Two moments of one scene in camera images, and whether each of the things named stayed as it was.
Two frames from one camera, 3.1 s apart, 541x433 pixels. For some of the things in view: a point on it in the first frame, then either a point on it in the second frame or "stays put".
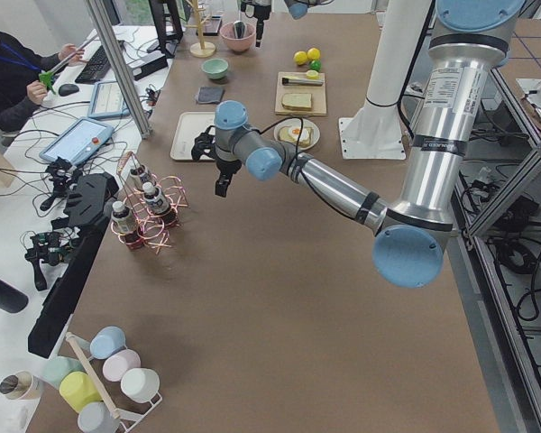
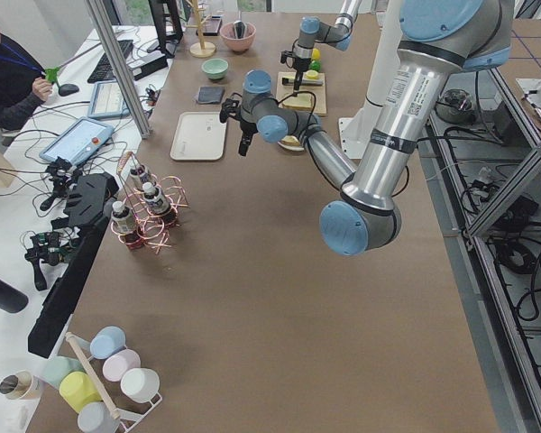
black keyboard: (97, 69) -> (104, 69)
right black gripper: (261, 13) -> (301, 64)
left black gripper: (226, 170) -> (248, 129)
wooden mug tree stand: (202, 49) stays put
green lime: (316, 65) stays put
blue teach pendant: (77, 142) stays put
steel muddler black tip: (299, 81) stays put
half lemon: (312, 75) stays put
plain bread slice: (297, 101) stays put
